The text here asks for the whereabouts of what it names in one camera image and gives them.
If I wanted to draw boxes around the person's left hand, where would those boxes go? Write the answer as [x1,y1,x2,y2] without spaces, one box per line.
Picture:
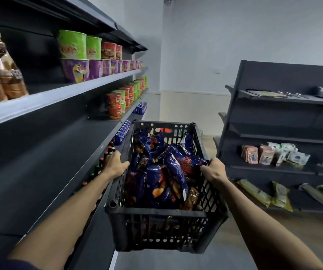
[102,151,130,182]

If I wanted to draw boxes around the person's right hand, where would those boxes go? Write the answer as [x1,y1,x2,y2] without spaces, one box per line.
[199,157,228,185]

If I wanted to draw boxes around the black plastic crate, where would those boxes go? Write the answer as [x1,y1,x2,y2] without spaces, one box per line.
[105,121,229,253]

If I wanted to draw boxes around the person's left forearm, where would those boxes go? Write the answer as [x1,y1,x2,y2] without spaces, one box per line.
[8,169,117,270]

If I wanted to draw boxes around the person's right forearm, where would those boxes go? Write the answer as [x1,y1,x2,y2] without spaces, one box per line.
[215,177,323,270]

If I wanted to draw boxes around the row of dark glass bottles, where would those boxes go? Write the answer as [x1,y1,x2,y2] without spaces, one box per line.
[81,142,116,192]

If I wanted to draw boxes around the row of blue cans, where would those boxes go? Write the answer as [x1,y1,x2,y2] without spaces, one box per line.
[133,102,148,115]
[112,120,131,146]

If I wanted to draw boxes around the pile of blue snack packets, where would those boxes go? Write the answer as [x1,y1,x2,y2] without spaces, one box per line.
[123,129,208,211]

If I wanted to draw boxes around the pink packets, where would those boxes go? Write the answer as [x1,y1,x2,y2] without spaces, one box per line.
[259,145,275,166]
[241,145,259,164]

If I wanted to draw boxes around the long green packet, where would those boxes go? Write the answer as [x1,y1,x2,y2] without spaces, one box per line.
[237,179,272,208]
[271,181,294,213]
[299,183,323,213]

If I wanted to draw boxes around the group of red green cups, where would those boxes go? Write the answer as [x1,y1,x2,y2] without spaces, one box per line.
[106,76,148,120]

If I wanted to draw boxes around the white and green packets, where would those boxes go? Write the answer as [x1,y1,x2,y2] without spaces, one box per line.
[267,142,311,168]

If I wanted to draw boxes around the row of purple noodle cups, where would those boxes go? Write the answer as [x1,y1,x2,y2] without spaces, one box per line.
[60,58,144,83]

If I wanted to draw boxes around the metal cutlery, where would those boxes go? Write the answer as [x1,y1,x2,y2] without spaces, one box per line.
[277,91,309,99]

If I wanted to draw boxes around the dark grey freestanding shelf unit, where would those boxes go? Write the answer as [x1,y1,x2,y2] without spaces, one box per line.
[213,60,323,214]

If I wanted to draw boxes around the green cup noodle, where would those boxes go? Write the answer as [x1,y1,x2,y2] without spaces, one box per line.
[86,36,102,61]
[57,30,88,60]

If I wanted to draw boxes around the dark blue shirt sleeve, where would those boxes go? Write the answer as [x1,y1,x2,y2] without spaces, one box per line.
[0,259,42,270]

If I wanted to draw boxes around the dark grey wall shelving unit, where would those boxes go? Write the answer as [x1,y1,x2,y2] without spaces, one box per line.
[0,0,149,270]

